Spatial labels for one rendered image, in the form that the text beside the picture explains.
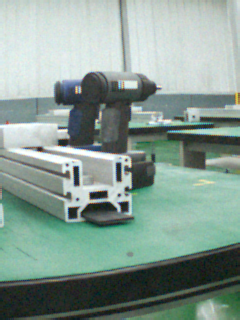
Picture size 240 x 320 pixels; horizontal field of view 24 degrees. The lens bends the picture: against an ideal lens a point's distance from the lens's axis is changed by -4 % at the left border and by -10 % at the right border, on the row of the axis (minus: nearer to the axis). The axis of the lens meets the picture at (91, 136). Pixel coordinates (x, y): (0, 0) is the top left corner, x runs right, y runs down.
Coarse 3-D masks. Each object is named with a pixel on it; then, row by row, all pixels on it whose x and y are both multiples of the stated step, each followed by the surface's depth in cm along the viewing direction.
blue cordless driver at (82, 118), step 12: (60, 84) 133; (72, 84) 133; (60, 96) 132; (72, 96) 132; (84, 108) 134; (96, 108) 136; (72, 120) 134; (84, 120) 134; (72, 132) 134; (84, 132) 134; (72, 144) 134; (84, 144) 134; (96, 144) 136
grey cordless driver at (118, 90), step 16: (96, 80) 104; (112, 80) 105; (128, 80) 108; (144, 80) 112; (96, 96) 104; (112, 96) 106; (128, 96) 109; (144, 96) 112; (112, 112) 108; (128, 112) 110; (112, 128) 107; (128, 128) 110; (112, 144) 108; (144, 160) 111; (144, 176) 110
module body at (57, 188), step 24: (0, 168) 115; (24, 168) 97; (48, 168) 85; (72, 168) 79; (96, 168) 87; (120, 168) 83; (24, 192) 98; (48, 192) 89; (72, 192) 80; (96, 192) 85; (120, 192) 82; (72, 216) 82
